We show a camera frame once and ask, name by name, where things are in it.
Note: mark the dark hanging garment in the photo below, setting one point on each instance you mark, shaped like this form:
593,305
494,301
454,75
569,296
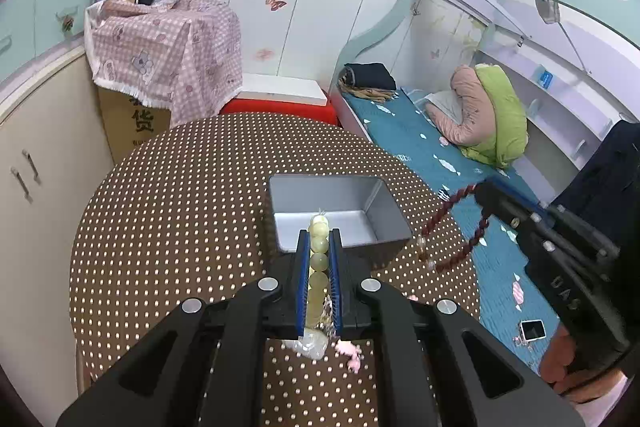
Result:
605,193

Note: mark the cardboard box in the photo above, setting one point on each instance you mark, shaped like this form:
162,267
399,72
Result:
128,123

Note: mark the small square smartwatch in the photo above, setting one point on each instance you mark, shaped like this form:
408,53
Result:
532,330

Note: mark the folded dark clothes stack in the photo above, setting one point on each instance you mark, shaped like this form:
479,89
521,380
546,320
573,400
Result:
371,82

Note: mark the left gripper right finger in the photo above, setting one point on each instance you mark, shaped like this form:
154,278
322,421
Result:
436,365

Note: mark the brown polka dot tablecloth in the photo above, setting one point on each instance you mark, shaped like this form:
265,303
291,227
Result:
182,216

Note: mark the white pillow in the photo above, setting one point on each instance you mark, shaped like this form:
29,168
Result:
449,103

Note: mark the silver metal tin box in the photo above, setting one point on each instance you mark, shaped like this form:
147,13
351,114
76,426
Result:
362,208

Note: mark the pink checkered cover cloth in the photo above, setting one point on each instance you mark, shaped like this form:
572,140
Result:
180,55

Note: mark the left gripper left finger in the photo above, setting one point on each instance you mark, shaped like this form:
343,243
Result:
202,364

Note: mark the red storage box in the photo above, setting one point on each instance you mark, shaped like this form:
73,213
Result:
325,113

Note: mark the pink green rolled quilt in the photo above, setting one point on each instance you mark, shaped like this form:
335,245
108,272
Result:
494,126

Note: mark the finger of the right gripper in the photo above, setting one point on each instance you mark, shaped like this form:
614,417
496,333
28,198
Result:
487,198
508,193

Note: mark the right hand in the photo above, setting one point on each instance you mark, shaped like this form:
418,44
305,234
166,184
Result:
577,386

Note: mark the cream curved cabinet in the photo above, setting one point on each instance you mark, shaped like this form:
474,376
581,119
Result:
53,155

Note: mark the pink charm trinket cluster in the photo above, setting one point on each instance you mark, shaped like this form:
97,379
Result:
352,352

